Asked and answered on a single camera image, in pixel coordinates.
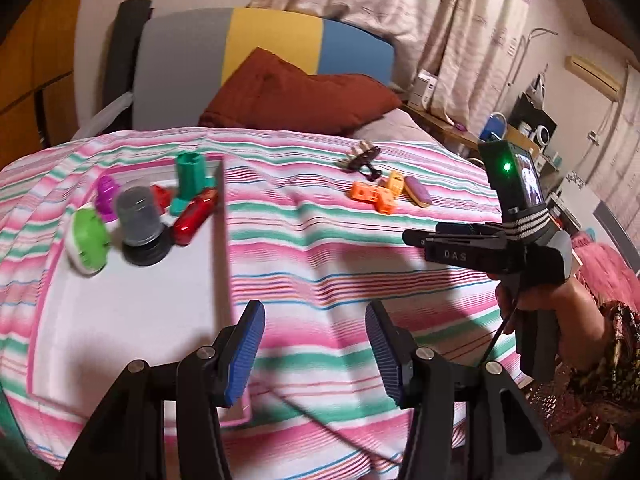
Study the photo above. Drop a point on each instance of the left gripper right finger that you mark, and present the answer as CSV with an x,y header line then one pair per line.
x,y
468,422

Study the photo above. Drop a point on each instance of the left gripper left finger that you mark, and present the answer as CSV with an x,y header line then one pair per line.
x,y
124,437

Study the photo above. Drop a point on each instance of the purple oval toy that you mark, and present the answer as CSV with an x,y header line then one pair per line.
x,y
417,192

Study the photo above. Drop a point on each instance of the orange cube blocks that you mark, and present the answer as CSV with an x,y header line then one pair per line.
x,y
381,198

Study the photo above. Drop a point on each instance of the dark brown flower piece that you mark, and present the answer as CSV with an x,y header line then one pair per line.
x,y
360,159

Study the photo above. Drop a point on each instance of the grey cylinder black base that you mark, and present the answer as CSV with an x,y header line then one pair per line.
x,y
146,239

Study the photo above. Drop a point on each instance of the green white round toy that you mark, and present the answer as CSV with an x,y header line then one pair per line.
x,y
87,241

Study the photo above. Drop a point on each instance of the red metallic capsule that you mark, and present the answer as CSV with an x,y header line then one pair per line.
x,y
193,217

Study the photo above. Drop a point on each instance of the magenta perforated cup toy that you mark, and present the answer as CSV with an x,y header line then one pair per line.
x,y
107,190

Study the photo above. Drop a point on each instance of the red puzzle piece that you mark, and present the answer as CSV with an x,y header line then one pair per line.
x,y
162,197

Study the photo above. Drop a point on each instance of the teal cylinder toy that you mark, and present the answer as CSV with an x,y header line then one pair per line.
x,y
192,179

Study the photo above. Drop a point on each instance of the person right hand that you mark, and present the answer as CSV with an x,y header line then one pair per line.
x,y
584,331

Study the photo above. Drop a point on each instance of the white pink-edged tray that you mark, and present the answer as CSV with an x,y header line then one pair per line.
x,y
87,328

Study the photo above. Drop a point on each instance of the blue container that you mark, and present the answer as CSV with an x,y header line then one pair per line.
x,y
495,128

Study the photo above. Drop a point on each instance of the yellow orange oval toy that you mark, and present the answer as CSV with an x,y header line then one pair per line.
x,y
395,183

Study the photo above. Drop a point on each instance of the wooden side table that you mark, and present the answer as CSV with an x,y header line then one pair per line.
x,y
444,133

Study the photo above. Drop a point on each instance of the small white box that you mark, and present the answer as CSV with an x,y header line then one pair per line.
x,y
422,91

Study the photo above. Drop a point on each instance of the pink green striped bedspread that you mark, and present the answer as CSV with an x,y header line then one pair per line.
x,y
299,245

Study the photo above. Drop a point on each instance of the beige patterned curtain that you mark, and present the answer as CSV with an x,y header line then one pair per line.
x,y
468,45

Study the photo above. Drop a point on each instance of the dark red cushion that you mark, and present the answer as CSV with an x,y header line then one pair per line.
x,y
267,93

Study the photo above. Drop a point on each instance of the wooden wardrobe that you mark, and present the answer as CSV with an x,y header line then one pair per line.
x,y
38,108

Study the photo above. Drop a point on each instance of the wall air conditioner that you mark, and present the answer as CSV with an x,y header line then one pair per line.
x,y
593,75

